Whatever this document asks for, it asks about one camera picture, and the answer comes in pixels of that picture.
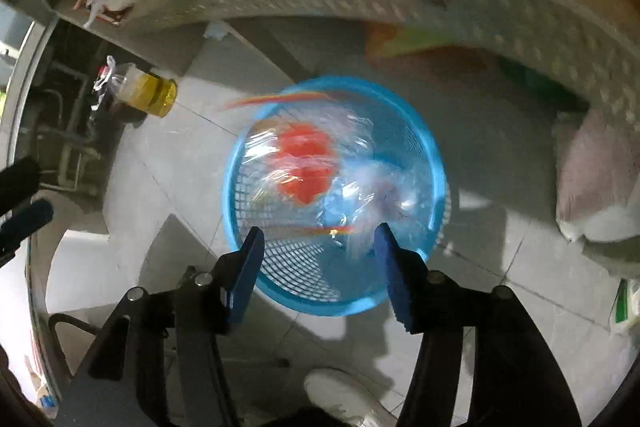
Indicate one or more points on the blue plastic mesh basket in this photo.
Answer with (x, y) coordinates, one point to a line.
(280, 257)

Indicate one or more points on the dark green bag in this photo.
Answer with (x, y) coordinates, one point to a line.
(540, 82)

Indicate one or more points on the cooking oil bottle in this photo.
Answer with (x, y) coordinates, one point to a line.
(150, 94)

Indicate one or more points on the clear plastic wrapper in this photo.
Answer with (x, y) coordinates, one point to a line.
(370, 177)

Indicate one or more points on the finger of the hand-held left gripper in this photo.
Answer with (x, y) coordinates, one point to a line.
(20, 182)
(32, 217)

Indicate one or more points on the person's white shoe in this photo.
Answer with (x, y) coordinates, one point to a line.
(345, 397)

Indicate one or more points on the orange green bag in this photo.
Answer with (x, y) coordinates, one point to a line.
(400, 42)

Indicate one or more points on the green white packet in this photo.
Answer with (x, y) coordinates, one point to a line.
(627, 307)

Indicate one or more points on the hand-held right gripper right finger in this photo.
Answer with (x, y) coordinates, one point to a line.
(395, 277)

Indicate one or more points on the grey drain pipes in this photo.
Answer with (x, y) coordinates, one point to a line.
(65, 142)

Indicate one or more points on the crumpled white paper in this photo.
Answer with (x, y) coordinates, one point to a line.
(216, 30)

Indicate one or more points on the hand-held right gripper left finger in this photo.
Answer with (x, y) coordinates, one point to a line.
(247, 277)

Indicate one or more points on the red wrapper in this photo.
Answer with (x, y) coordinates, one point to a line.
(305, 162)

